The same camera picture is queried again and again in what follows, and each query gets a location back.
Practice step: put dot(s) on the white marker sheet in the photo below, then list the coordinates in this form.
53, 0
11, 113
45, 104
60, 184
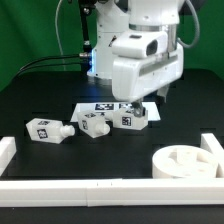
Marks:
103, 107

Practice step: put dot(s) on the white front fence bar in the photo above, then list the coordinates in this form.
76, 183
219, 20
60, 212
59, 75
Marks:
111, 192

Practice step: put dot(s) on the white fence bar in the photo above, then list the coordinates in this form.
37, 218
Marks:
210, 143
111, 192
7, 151

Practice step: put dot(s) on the white round stool seat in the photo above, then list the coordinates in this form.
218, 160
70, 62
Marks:
183, 161

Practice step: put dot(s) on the white right fence bar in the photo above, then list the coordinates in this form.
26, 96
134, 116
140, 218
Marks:
210, 143

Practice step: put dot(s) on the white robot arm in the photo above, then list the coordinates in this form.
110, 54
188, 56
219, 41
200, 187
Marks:
115, 17

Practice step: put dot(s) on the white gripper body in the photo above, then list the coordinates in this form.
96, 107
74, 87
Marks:
132, 79

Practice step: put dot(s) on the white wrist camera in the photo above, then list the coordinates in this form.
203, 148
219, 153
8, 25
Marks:
140, 45

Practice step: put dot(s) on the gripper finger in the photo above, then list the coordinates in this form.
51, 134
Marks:
162, 92
138, 108

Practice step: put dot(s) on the white left fence bar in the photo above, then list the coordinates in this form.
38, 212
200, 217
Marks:
7, 151

